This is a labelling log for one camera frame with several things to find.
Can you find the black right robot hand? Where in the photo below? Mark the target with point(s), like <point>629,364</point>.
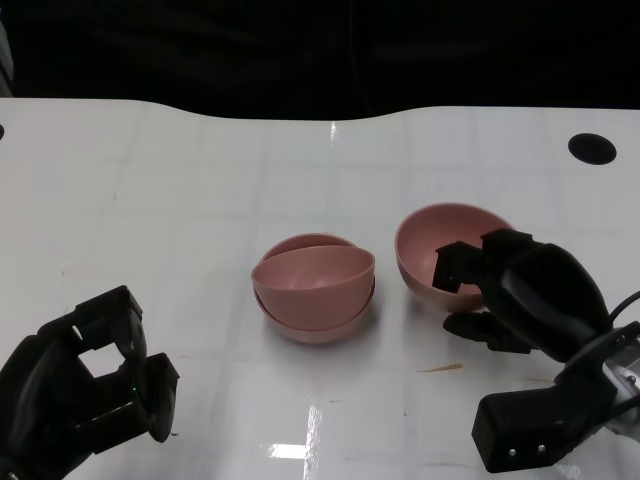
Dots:
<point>545,295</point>

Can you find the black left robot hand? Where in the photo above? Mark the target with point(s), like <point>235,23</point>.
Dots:
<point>45,400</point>

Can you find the pink plastic bowl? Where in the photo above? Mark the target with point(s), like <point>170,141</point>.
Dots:
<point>310,280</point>
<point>420,245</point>
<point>315,336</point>

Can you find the thin wooden splinter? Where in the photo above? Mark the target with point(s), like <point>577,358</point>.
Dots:
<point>440,368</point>

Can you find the black backdrop cloth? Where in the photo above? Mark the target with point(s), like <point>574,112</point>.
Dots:
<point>250,50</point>

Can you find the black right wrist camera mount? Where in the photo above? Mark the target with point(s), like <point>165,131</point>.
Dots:
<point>540,420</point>

